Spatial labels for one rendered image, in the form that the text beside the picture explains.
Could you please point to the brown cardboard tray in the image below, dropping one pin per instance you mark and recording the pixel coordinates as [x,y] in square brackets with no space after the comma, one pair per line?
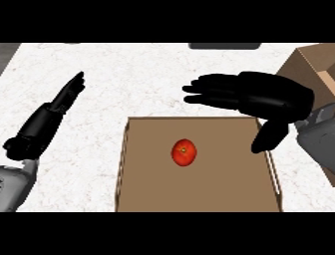
[196,166]

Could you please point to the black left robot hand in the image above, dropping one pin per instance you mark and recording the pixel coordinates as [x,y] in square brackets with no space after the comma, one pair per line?
[41,127]

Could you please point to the red tomato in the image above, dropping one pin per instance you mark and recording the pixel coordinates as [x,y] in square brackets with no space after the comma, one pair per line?
[183,152]

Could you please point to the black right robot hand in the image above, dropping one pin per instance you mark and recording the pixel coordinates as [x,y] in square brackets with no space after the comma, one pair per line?
[267,96]

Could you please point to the dark grey flat appliance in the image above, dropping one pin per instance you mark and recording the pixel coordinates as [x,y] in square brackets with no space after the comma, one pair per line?
[225,46]

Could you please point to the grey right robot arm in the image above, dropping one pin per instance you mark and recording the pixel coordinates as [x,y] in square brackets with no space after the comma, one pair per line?
[330,139]

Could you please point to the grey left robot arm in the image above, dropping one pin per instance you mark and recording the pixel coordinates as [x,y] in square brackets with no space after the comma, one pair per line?
[6,187]

